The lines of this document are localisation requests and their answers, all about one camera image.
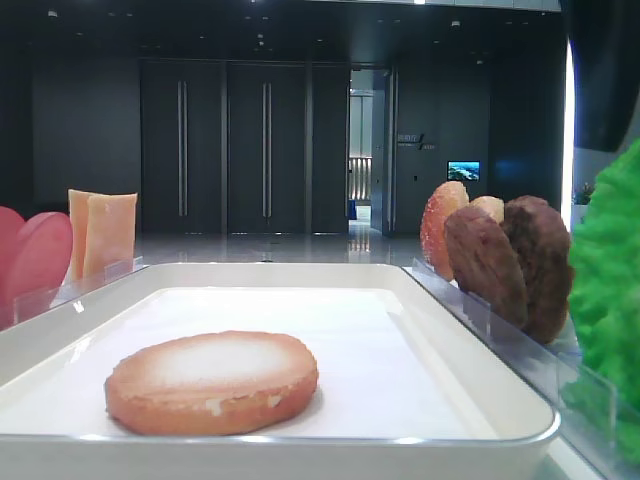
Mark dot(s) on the green lettuce leaf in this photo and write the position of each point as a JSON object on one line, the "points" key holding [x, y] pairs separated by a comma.
{"points": [[604, 304]]}

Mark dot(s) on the inner brown meat patty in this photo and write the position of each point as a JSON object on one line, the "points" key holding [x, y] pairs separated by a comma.
{"points": [[484, 263]]}

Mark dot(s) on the bread slice on tray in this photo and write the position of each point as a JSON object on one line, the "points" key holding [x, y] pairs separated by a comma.
{"points": [[226, 383]]}

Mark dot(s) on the inner orange cheese slice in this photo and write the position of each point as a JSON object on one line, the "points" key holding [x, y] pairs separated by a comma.
{"points": [[111, 231]]}

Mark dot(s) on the orange cheese slice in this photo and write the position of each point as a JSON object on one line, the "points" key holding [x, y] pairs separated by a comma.
{"points": [[82, 213], [111, 231]]}

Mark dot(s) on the outer orange cheese slice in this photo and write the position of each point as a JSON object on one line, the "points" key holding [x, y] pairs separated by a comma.
{"points": [[82, 213]]}

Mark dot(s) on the dark double doors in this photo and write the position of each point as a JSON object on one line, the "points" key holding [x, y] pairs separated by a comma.
{"points": [[244, 148]]}

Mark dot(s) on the sesame bun top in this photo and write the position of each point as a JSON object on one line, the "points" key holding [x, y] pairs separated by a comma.
{"points": [[446, 199]]}

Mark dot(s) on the white rectangular tray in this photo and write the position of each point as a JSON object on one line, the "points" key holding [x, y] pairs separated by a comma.
{"points": [[405, 390]]}

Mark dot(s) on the plain bun slice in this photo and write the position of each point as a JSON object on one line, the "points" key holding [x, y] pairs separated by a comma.
{"points": [[493, 206]]}

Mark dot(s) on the small wall screen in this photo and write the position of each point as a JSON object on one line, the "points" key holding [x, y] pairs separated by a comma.
{"points": [[463, 171]]}

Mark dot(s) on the left clear acrylic rail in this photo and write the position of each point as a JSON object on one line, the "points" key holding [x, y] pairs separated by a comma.
{"points": [[32, 304]]}

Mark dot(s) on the clear acrylic rail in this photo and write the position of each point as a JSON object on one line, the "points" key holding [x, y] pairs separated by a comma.
{"points": [[32, 304], [559, 371]]}

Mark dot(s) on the right clear acrylic rail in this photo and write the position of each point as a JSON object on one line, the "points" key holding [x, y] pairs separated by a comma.
{"points": [[559, 371]]}

